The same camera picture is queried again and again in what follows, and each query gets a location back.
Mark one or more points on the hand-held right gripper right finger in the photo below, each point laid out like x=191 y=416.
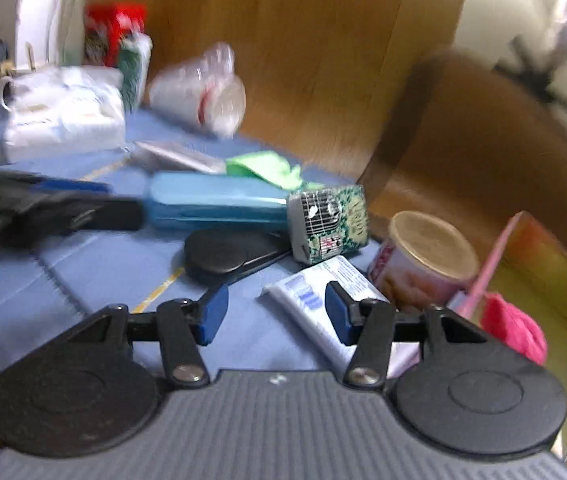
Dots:
x=338 y=317

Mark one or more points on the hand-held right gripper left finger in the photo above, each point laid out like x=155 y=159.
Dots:
x=216 y=312

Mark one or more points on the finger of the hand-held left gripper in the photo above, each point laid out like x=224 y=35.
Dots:
x=73 y=187
x=111 y=216

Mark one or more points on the blue case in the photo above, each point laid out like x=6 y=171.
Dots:
x=213 y=205

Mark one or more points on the green cloth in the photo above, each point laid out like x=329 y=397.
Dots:
x=263 y=167

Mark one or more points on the white and blue packet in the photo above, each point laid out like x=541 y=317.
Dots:
x=313 y=285

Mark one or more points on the blue mat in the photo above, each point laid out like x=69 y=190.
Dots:
x=113 y=270

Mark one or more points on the black oval case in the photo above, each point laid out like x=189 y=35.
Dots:
x=223 y=255

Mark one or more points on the white tissue pack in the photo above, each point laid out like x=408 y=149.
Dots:
x=63 y=110

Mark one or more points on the clear plastic packet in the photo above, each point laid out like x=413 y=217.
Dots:
x=178 y=157

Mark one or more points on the green patterned small box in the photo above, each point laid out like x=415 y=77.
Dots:
x=328 y=225

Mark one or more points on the pink cup with beige lid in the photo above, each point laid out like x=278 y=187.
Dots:
x=428 y=250

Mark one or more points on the green and white carton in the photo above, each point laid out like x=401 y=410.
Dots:
x=134 y=70

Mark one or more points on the bagged paper cup stack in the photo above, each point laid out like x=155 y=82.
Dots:
x=193 y=90

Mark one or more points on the red box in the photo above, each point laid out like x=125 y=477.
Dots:
x=111 y=27

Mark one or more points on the pink cloth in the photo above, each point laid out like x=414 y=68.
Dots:
x=513 y=332

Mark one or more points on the brown chair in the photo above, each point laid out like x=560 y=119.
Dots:
x=463 y=160

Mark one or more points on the wooden board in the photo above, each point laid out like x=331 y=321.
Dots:
x=303 y=50

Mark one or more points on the black metal stand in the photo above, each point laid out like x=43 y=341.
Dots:
x=538 y=80

